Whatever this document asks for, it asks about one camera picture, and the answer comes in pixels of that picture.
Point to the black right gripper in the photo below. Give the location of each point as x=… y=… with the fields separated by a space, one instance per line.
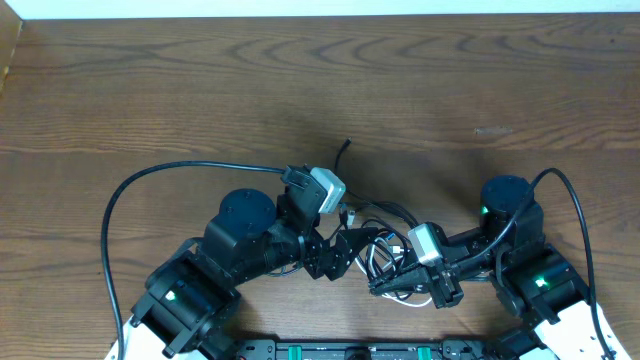
x=444 y=287

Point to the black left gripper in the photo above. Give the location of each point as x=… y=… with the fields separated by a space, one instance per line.
x=336 y=258

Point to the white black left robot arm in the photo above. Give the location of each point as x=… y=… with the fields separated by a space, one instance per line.
x=190 y=297

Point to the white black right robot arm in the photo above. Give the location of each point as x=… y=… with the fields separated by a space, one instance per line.
x=561 y=317

